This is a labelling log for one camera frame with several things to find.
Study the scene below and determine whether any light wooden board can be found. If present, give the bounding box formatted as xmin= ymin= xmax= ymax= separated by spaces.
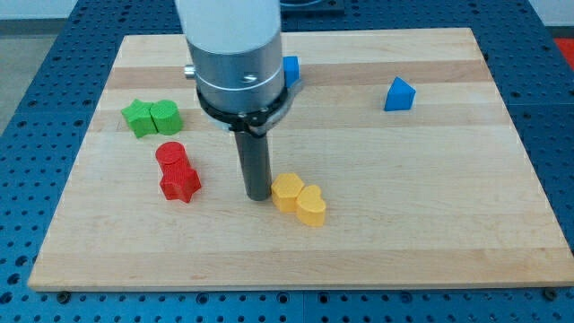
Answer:
xmin=28 ymin=28 xmax=573 ymax=292

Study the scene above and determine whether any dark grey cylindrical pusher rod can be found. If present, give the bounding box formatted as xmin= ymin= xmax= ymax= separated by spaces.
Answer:
xmin=234 ymin=132 xmax=272 ymax=201

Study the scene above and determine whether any blue cube block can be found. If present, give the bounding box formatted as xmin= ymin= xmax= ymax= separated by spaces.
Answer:
xmin=283 ymin=56 xmax=300 ymax=88

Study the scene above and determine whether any yellow hexagon block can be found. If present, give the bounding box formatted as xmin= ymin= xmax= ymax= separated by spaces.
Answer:
xmin=271 ymin=173 xmax=305 ymax=213

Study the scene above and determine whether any green star block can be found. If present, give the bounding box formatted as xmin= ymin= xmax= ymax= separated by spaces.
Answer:
xmin=121 ymin=99 xmax=158 ymax=138

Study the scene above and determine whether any red star block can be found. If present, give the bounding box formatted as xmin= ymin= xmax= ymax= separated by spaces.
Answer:
xmin=160 ymin=160 xmax=202 ymax=203

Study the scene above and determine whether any yellow heart block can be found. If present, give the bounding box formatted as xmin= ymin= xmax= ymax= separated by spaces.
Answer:
xmin=296 ymin=185 xmax=326 ymax=227

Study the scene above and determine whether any blue triangle block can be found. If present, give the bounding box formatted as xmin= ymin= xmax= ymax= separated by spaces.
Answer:
xmin=384 ymin=76 xmax=416 ymax=111

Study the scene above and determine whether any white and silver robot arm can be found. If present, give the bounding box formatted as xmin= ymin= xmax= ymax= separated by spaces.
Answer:
xmin=175 ymin=0 xmax=300 ymax=201

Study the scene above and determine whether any green cylinder block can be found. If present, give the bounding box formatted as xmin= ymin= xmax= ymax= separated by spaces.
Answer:
xmin=150 ymin=100 xmax=183 ymax=135

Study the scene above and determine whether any red cylinder block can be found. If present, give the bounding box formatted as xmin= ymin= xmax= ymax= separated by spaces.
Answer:
xmin=155 ymin=142 xmax=188 ymax=172

